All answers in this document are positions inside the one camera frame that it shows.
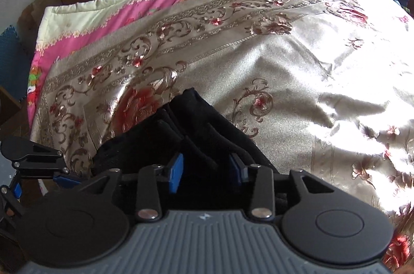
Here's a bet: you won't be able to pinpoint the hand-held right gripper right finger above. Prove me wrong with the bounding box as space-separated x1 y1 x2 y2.
228 153 337 219

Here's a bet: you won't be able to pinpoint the blue foam floor mat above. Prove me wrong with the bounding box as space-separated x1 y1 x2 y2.
0 24 33 101

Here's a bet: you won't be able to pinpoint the gold floral bedspread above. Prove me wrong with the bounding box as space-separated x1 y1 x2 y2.
30 0 414 274

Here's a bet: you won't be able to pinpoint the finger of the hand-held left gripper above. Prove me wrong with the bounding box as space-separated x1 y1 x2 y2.
0 180 26 230
0 136 82 185

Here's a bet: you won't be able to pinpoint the black pants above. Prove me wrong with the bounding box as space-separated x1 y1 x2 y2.
92 87 289 217

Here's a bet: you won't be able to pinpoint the pink printed quilt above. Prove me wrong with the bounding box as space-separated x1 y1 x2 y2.
19 0 380 130

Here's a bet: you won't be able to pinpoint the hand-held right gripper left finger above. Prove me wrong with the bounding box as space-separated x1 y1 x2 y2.
77 153 184 220

